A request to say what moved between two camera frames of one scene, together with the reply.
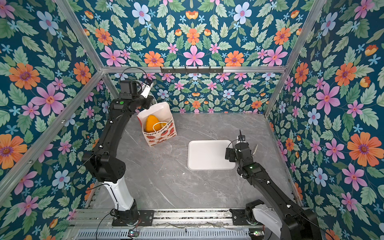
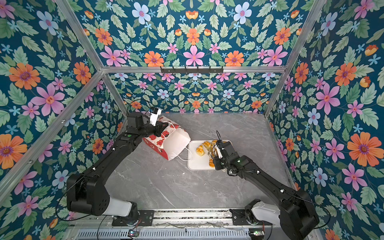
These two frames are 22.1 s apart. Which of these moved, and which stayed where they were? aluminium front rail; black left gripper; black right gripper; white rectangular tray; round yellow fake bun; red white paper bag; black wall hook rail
Moved: round yellow fake bun; black left gripper; black right gripper; red white paper bag
Stayed: black wall hook rail; white rectangular tray; aluminium front rail
